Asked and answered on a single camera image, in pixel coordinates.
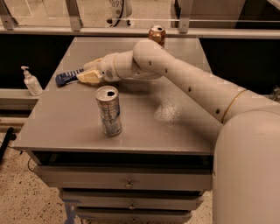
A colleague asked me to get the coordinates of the grey drawer cabinet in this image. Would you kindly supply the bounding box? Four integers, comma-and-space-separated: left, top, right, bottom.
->
12, 36, 224, 224

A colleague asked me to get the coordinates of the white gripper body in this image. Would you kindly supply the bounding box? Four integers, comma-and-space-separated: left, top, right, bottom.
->
100, 53, 121, 82

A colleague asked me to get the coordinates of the gold soda can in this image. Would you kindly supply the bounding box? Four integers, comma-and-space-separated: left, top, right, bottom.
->
148, 25, 165, 46

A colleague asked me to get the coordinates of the blue rxbar blueberry bar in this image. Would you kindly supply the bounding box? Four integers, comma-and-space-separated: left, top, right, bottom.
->
55, 68, 83, 88

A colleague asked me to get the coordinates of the middle grey drawer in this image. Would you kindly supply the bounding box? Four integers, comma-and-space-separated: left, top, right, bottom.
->
60, 190, 202, 210

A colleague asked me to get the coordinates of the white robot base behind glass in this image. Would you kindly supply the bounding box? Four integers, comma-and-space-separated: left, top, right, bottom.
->
107, 0, 132, 27

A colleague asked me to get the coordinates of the silver blue energy drink can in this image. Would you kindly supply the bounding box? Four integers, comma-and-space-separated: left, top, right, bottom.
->
95, 86, 122, 137

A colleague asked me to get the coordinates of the bottom grey drawer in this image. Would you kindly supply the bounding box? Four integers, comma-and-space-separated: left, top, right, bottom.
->
76, 207, 192, 223

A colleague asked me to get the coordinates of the grey drawer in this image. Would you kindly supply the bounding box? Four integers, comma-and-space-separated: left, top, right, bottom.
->
60, 190, 202, 210
34, 165, 212, 191
76, 207, 192, 223

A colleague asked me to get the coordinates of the top grey drawer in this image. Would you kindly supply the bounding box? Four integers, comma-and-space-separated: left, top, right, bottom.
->
34, 165, 212, 191

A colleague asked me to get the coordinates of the metal window railing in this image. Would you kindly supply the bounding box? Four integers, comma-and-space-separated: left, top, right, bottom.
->
0, 0, 280, 39

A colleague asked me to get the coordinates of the white pump lotion bottle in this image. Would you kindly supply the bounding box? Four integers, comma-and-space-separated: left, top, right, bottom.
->
21, 66, 43, 96

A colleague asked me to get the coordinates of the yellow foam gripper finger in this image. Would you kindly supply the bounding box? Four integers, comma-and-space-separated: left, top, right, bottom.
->
77, 69, 103, 84
83, 58, 102, 71

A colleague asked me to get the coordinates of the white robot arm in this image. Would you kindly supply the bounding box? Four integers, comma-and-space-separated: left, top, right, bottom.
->
83, 39, 280, 224

